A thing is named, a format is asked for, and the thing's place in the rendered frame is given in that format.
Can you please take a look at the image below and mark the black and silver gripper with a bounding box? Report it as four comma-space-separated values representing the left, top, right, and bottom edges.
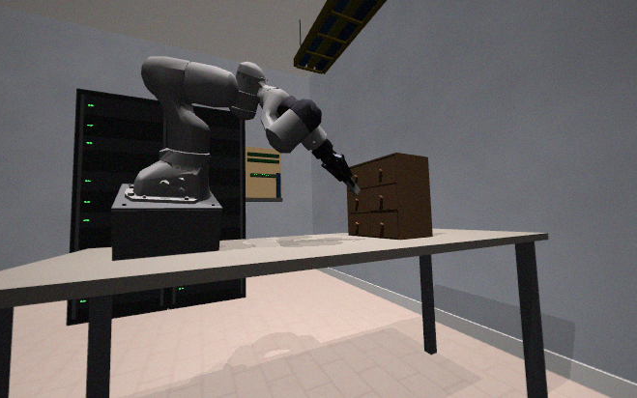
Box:
312, 139, 361, 195

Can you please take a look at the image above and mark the brown wooden chest of drawers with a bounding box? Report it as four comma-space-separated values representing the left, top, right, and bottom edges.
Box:
347, 153, 433, 240

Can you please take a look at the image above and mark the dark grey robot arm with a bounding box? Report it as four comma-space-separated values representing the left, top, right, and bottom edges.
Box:
125, 57, 327, 204

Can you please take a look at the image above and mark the brown wooden drawer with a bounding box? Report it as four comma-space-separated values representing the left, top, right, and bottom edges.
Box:
348, 188, 369, 212
349, 213, 370, 236
370, 213, 399, 239
369, 156, 396, 185
369, 184, 397, 211
350, 164, 368, 187

